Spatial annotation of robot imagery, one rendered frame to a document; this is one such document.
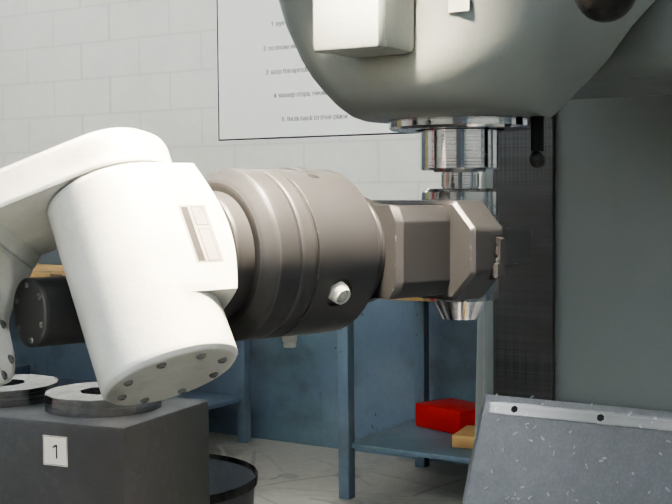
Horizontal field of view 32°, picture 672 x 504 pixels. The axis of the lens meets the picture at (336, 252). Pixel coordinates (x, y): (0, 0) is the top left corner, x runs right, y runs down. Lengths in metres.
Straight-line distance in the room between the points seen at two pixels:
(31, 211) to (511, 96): 0.26
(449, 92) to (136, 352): 0.23
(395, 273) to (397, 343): 4.98
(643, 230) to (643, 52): 0.31
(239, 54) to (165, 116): 0.58
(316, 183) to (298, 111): 5.28
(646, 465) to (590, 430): 0.06
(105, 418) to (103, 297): 0.37
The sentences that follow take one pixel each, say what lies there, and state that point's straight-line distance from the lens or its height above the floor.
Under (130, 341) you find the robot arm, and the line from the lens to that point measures 0.53.
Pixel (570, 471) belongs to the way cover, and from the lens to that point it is 1.08.
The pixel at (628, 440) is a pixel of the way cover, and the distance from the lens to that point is 1.07.
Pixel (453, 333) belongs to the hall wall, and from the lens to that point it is 5.46.
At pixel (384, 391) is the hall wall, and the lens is 5.68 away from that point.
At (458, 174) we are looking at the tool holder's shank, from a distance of 0.71.
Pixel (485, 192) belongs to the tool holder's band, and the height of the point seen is 1.27.
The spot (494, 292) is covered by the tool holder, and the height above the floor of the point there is 1.21.
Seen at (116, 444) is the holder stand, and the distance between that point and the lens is 0.87.
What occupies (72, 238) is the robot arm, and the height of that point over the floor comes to 1.25.
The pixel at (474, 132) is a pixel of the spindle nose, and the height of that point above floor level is 1.30.
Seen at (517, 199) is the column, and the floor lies 1.26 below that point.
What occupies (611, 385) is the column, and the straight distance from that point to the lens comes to 1.09.
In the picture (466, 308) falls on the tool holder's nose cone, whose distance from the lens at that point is 0.71.
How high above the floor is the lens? 1.27
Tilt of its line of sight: 3 degrees down
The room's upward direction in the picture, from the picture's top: straight up
